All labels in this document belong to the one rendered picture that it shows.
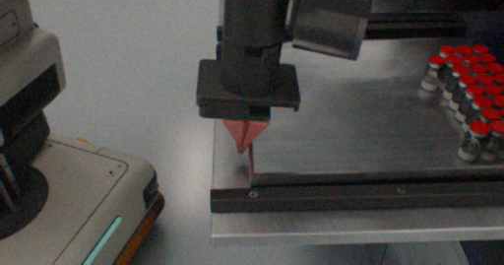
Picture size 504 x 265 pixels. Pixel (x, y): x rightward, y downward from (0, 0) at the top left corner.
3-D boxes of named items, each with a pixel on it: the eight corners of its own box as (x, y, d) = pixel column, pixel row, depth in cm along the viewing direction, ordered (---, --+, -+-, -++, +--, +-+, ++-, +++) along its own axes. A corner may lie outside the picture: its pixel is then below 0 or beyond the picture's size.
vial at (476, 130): (472, 149, 56) (485, 119, 53) (479, 162, 54) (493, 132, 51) (454, 149, 56) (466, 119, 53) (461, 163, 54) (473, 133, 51)
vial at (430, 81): (433, 82, 66) (442, 54, 63) (439, 91, 64) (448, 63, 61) (418, 82, 66) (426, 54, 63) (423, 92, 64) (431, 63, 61)
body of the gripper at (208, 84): (298, 116, 46) (311, 53, 42) (195, 111, 46) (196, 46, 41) (292, 78, 51) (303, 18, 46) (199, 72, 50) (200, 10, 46)
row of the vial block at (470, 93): (444, 72, 68) (453, 44, 65) (499, 162, 54) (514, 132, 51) (428, 72, 68) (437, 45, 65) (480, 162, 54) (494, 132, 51)
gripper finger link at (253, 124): (262, 171, 51) (273, 106, 45) (197, 169, 51) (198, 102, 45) (260, 130, 57) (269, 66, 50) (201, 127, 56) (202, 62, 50)
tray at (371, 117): (466, 57, 71) (472, 36, 69) (558, 187, 52) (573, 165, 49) (242, 62, 70) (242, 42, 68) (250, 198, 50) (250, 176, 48)
